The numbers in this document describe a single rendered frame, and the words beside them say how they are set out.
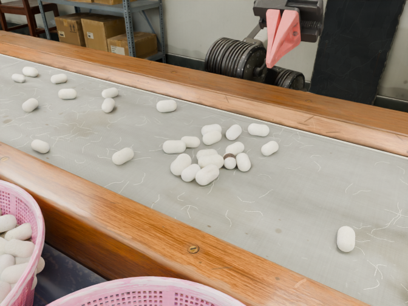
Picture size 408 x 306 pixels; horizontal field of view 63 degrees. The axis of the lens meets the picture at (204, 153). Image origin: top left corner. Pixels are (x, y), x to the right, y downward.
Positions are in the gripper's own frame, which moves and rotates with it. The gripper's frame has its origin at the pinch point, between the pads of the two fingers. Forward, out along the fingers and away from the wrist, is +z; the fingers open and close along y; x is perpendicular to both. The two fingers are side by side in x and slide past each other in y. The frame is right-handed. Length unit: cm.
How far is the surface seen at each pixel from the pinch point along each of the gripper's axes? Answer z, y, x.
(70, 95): 12.5, -38.2, 3.6
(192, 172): 20.4, -3.2, -2.9
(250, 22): -129, -86, 154
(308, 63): -112, -37, 170
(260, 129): 8.3, 0.3, 6.9
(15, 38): -3, -83, 14
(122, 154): 21.4, -13.9, -4.1
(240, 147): 13.5, -0.4, 2.9
